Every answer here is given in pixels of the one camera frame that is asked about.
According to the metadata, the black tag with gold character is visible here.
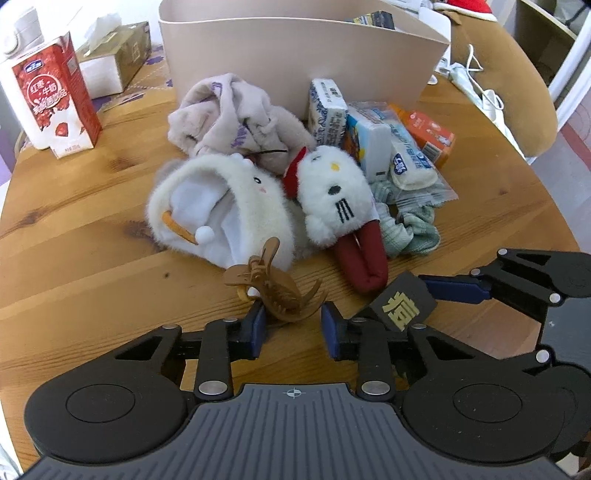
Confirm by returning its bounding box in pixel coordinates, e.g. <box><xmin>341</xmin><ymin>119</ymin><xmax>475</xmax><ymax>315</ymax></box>
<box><xmin>356</xmin><ymin>271</ymin><xmax>437</xmax><ymax>333</ymax></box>

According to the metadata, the brown hair claw clip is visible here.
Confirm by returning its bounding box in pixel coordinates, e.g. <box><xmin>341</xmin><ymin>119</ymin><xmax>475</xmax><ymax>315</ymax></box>
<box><xmin>223</xmin><ymin>237</ymin><xmax>328</xmax><ymax>323</ymax></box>

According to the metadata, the green scrunchie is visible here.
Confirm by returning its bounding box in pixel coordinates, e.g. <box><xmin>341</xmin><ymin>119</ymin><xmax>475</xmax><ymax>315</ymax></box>
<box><xmin>370</xmin><ymin>180</ymin><xmax>441</xmax><ymax>258</ymax></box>

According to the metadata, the clear packet white candy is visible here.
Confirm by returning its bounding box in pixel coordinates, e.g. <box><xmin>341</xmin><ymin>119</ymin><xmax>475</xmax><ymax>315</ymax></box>
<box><xmin>353</xmin><ymin>102</ymin><xmax>459</xmax><ymax>212</ymax></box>

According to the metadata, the white fluffy plush hat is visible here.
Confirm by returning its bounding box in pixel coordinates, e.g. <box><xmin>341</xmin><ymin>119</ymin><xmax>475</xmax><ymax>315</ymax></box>
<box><xmin>145</xmin><ymin>153</ymin><xmax>296</xmax><ymax>271</ymax></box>

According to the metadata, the orange snack packet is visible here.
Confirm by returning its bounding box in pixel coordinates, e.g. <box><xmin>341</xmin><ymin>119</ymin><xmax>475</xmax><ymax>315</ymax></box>
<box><xmin>390</xmin><ymin>104</ymin><xmax>456</xmax><ymax>168</ymax></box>

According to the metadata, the white kitty plush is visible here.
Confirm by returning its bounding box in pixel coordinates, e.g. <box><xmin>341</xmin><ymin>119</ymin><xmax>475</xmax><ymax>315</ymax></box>
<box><xmin>283</xmin><ymin>145</ymin><xmax>389</xmax><ymax>294</ymax></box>

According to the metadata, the lilac fleece cloth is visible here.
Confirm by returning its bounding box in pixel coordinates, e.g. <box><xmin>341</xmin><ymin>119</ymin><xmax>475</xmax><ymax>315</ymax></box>
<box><xmin>167</xmin><ymin>73</ymin><xmax>317</xmax><ymax>176</ymax></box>

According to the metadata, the small blue white carton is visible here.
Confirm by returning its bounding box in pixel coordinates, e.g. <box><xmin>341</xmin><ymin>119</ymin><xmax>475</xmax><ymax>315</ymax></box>
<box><xmin>308</xmin><ymin>78</ymin><xmax>348</xmax><ymax>147</ymax></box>

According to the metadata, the long blue cartoon box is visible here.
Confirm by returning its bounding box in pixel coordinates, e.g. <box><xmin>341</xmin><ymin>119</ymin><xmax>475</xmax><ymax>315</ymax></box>
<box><xmin>346</xmin><ymin>10</ymin><xmax>396</xmax><ymax>30</ymax></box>

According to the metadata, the beige plastic storage bin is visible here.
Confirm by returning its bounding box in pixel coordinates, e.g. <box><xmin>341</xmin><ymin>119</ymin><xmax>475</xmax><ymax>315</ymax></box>
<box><xmin>159</xmin><ymin>1</ymin><xmax>448</xmax><ymax>118</ymax></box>

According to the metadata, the white phone stand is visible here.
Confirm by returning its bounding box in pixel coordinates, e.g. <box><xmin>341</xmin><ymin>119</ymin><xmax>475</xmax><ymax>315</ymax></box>
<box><xmin>418</xmin><ymin>7</ymin><xmax>452</xmax><ymax>85</ymax></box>

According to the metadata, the red santa hat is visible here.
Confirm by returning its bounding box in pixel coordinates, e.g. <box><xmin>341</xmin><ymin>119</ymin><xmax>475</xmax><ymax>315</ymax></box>
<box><xmin>433</xmin><ymin>0</ymin><xmax>498</xmax><ymax>22</ymax></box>

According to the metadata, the tissue box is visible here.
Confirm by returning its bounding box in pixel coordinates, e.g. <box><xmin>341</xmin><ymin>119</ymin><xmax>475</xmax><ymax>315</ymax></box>
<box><xmin>76</xmin><ymin>14</ymin><xmax>151</xmax><ymax>99</ymax></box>

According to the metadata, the red milk carton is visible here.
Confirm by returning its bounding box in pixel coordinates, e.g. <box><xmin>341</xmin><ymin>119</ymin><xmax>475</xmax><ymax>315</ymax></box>
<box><xmin>22</xmin><ymin>33</ymin><xmax>101</xmax><ymax>158</ymax></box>

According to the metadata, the white charger cable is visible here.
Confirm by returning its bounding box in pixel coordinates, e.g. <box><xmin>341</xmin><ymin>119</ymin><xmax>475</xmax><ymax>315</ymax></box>
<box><xmin>434</xmin><ymin>43</ymin><xmax>525</xmax><ymax>153</ymax></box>

